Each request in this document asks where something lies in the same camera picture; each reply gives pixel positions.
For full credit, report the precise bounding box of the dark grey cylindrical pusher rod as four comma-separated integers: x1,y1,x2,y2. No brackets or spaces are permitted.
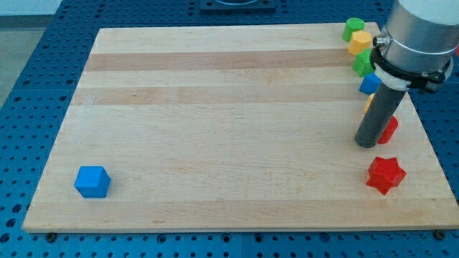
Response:
354,83,406,148

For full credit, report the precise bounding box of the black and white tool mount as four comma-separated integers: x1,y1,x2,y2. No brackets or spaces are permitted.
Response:
369,48,453,93

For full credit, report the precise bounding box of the blue cube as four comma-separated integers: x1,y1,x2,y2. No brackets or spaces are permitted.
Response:
74,166,111,199

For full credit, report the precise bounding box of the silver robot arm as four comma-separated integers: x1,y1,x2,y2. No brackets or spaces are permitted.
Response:
354,0,458,148

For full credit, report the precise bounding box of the yellow block behind rod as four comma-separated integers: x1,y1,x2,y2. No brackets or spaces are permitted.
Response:
364,93,375,114

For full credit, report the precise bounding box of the blue block at right edge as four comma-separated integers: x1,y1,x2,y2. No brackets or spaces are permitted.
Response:
359,73,381,95

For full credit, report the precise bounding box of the red cylinder block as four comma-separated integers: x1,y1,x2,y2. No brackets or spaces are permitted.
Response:
377,116,399,144

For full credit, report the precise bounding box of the green block at right edge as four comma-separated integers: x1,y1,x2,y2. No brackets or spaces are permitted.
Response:
352,49,374,77

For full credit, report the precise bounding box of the yellow hexagon block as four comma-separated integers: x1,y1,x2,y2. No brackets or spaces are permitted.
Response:
348,30,372,55

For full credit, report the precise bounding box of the green cylinder block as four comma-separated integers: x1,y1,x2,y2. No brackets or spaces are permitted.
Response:
342,17,365,42

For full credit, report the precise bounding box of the red star block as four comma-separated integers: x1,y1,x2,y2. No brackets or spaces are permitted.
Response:
366,156,407,195

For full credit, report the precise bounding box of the wooden board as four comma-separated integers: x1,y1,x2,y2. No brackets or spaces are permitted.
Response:
23,23,458,233

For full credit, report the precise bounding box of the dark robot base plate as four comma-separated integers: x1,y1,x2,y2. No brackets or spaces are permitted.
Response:
198,0,278,12

